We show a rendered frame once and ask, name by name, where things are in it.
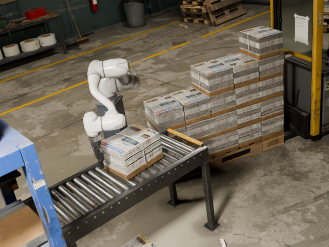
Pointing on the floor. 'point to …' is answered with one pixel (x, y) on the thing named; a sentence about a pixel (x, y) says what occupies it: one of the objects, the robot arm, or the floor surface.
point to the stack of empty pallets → (197, 11)
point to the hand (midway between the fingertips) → (101, 163)
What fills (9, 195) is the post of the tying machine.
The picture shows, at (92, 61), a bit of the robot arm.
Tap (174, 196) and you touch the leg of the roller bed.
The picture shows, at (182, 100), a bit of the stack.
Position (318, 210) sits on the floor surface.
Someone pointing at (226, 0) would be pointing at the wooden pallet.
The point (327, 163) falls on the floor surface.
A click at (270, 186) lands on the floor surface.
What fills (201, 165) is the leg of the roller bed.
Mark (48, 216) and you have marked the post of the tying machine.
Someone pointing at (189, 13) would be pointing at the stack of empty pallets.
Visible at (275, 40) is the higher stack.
